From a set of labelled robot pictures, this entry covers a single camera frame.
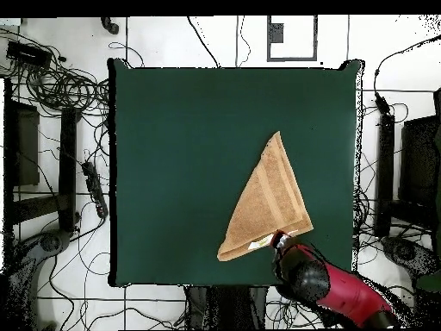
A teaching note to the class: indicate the tan terry towel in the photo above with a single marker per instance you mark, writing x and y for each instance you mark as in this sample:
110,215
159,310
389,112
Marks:
268,203

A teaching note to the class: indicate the dark green table cloth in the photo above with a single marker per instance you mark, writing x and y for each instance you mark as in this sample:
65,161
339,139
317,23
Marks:
165,172

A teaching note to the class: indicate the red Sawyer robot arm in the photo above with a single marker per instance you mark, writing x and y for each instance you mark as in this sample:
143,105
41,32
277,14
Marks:
344,293

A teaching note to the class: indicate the black power strip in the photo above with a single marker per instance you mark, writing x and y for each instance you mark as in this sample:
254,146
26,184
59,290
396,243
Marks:
94,188

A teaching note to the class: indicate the dark square block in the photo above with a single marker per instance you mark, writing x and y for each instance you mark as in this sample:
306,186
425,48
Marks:
276,32

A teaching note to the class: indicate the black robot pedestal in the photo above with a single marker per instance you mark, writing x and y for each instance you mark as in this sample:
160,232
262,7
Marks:
227,307

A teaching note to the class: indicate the black frame stand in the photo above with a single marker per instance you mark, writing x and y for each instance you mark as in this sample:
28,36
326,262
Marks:
68,165
385,165

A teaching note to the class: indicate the grey rectangular frame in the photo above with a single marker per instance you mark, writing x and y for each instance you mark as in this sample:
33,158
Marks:
292,59

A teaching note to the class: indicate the black adapter box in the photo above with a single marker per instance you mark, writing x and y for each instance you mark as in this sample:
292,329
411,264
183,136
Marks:
27,53

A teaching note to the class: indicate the black hook-shaped object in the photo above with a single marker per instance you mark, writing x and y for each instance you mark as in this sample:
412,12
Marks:
112,28

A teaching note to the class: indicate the dark stand base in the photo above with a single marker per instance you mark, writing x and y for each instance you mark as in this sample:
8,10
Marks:
51,241
404,251

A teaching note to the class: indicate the green object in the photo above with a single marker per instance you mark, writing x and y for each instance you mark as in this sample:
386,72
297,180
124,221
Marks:
429,282

